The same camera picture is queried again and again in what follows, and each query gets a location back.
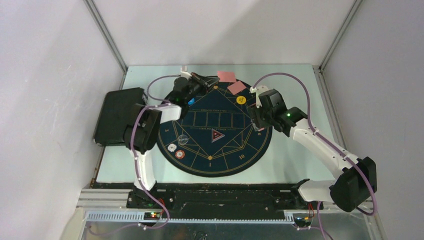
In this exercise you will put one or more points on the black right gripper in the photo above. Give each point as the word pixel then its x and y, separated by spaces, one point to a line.
pixel 255 114

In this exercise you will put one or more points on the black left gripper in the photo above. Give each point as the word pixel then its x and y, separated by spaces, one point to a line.
pixel 208 81

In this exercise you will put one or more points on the single red playing card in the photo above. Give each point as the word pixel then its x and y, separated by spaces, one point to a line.
pixel 226 77

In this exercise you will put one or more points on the blue small blind button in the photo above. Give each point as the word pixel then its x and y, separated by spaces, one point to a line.
pixel 191 102

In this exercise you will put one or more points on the yellow big blind button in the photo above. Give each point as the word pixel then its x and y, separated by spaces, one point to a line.
pixel 241 100

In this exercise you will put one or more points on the white poker chip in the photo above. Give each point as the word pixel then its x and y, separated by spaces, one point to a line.
pixel 171 147

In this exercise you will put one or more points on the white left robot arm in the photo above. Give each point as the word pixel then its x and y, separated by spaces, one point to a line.
pixel 144 121

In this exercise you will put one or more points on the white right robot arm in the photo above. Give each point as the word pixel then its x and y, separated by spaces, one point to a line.
pixel 355 179

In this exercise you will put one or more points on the red triangular marker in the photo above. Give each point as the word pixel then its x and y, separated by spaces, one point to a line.
pixel 216 135

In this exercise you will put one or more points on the round dark poker mat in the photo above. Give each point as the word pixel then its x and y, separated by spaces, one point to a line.
pixel 241 147

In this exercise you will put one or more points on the clear round button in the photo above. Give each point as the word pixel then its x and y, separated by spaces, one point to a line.
pixel 182 139

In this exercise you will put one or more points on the black carrying case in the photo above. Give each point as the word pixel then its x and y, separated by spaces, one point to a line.
pixel 114 115

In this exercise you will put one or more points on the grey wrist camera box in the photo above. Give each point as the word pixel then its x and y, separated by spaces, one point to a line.
pixel 184 72

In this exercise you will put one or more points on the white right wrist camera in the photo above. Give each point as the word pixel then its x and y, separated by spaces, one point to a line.
pixel 257 91

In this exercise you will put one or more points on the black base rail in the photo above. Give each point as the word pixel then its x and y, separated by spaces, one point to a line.
pixel 212 201

